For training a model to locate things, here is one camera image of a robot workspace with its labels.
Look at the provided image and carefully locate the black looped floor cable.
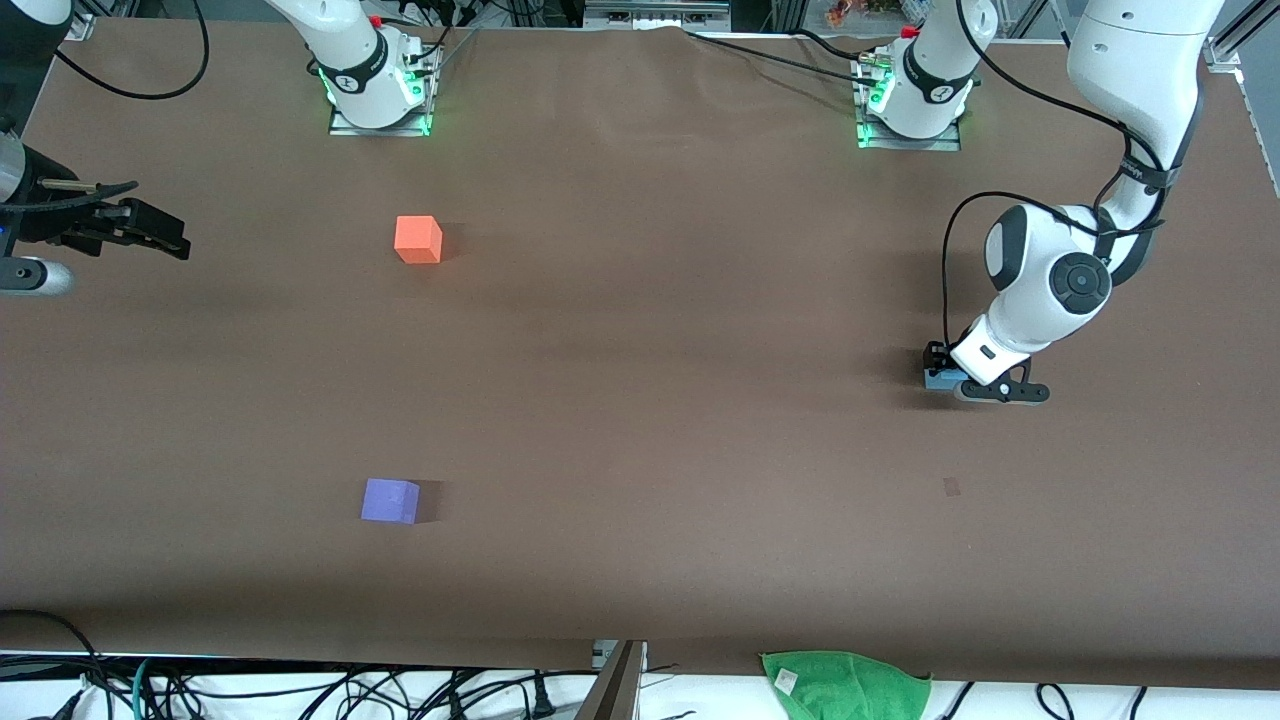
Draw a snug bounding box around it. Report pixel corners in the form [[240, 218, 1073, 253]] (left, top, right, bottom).
[[0, 609, 113, 720]]

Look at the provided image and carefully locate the orange block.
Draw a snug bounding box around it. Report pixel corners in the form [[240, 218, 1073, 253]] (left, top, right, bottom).
[[394, 215, 444, 265]]

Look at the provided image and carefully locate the grey metal profile bar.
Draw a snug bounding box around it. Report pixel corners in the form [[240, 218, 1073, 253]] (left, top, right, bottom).
[[573, 640, 648, 720]]

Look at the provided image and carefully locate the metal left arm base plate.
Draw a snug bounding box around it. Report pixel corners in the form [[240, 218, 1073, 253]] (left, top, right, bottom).
[[855, 55, 964, 152]]

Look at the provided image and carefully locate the purple block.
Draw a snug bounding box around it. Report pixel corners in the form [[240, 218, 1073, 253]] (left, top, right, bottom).
[[360, 477, 422, 525]]

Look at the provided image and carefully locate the grey power strip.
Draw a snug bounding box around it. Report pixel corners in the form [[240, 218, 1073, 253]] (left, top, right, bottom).
[[583, 0, 733, 29]]

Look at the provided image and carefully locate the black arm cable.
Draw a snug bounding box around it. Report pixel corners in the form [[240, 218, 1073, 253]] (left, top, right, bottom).
[[941, 0, 1171, 348], [52, 0, 210, 100]]

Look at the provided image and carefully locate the long black table cable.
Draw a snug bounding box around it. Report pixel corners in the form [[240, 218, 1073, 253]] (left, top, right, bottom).
[[685, 30, 883, 89]]

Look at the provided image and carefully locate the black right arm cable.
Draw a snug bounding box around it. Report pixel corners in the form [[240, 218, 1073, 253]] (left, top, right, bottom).
[[52, 0, 210, 100]]

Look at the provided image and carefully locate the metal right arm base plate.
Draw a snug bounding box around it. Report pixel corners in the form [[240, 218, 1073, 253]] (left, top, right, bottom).
[[328, 45, 442, 137]]

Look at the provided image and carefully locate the green cloth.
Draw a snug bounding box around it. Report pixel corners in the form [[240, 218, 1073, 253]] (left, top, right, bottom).
[[760, 650, 933, 720]]

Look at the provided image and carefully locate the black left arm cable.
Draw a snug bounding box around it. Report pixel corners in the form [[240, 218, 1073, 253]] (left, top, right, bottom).
[[941, 0, 1171, 348]]

